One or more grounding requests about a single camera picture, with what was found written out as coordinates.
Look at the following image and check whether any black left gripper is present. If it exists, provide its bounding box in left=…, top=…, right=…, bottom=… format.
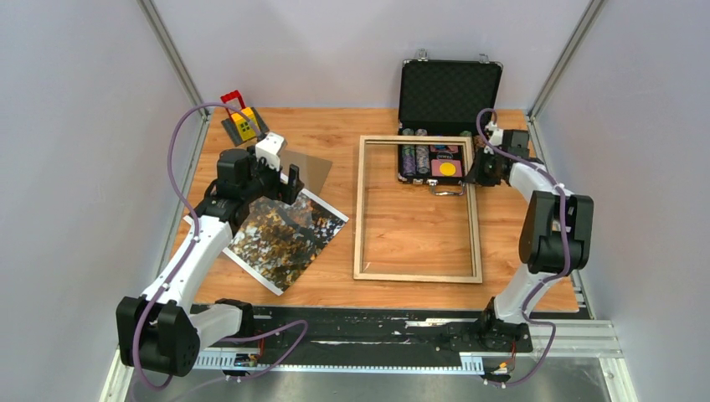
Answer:
left=241, top=147, right=304, bottom=205

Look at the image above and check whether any autumn leaves photo print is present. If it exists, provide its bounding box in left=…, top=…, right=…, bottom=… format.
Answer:
left=183, top=188, right=350, bottom=296

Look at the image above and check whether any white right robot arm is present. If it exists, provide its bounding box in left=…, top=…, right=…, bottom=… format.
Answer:
left=466, top=128, right=594, bottom=350

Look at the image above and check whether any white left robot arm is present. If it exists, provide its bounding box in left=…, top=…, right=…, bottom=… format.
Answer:
left=116, top=147, right=304, bottom=377

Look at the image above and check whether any brown backing board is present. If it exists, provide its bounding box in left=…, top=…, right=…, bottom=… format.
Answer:
left=280, top=149, right=332, bottom=195

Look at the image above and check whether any yellow red toy block house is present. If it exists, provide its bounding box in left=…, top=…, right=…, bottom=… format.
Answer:
left=220, top=90, right=270, bottom=147

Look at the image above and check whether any black poker chip case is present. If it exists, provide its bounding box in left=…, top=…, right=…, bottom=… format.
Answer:
left=397, top=48, right=503, bottom=196

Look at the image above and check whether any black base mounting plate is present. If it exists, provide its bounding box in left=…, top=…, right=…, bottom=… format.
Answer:
left=254, top=306, right=533, bottom=367

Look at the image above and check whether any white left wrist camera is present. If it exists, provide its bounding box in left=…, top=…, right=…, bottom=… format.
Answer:
left=255, top=131, right=287, bottom=171

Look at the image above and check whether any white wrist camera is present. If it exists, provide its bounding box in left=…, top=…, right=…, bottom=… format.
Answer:
left=485, top=124, right=504, bottom=147
left=255, top=131, right=287, bottom=171

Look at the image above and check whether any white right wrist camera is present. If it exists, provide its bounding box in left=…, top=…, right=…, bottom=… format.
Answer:
left=485, top=124, right=504, bottom=147

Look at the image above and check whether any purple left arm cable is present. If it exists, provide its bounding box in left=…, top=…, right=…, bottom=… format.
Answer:
left=130, top=101, right=310, bottom=390

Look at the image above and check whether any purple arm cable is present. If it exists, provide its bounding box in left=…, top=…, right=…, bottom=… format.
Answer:
left=130, top=101, right=310, bottom=390
left=476, top=108, right=573, bottom=388

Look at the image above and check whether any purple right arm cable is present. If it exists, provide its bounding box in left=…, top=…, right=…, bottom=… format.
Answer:
left=476, top=108, right=573, bottom=388

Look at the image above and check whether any aluminium front rail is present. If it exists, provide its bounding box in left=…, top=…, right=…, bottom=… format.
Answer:
left=100, top=318, right=639, bottom=402

